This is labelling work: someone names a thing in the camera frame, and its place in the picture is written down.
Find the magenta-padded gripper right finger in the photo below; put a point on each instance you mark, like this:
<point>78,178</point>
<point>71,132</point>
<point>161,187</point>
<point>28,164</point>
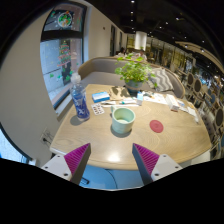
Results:
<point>148,160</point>

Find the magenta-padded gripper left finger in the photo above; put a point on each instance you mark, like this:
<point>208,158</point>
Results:
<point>75,160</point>

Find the clear blue-labelled water bottle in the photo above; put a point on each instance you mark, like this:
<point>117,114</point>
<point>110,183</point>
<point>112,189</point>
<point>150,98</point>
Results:
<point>80,103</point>

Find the flat round red coaster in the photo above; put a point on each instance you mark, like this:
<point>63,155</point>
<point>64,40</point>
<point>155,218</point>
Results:
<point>156,126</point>

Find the pale green cup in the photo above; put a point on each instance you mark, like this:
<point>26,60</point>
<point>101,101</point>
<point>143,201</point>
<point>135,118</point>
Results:
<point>122,123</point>

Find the pill blister pack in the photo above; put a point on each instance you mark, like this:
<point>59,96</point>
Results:
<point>97,109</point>

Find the white printed leaflet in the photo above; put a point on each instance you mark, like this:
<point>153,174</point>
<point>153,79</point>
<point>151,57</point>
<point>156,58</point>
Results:
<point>156,98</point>

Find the white pen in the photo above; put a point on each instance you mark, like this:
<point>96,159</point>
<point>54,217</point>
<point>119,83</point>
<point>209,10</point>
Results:
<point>120,104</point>

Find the small blue-white carton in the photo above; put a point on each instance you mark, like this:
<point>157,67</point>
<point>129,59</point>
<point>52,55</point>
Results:
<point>140,98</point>

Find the white rectangular box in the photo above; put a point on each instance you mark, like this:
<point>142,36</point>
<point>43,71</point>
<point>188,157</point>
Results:
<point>172,102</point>

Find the stack of printed papers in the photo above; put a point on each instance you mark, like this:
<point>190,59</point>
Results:
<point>182,105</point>

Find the white paper sheet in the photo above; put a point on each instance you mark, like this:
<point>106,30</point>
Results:
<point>193,113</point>

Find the blue and white small box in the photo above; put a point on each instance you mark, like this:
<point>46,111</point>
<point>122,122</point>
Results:
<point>100,96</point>

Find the grey chevron cushion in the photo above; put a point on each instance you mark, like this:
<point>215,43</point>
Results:
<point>164,80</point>

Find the group of round-backed chairs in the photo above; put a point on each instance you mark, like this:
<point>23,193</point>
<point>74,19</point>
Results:
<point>218,116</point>

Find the green potted plant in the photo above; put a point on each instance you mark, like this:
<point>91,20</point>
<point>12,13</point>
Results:
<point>133,71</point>

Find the grey curved sofa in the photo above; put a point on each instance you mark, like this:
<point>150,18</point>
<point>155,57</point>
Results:
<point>100,66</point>

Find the group of ceiling lights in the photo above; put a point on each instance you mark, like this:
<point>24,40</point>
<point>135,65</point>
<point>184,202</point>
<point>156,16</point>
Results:
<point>132,1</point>

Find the white wall socket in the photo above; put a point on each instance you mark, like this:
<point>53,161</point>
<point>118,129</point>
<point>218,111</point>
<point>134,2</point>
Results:
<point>46,137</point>

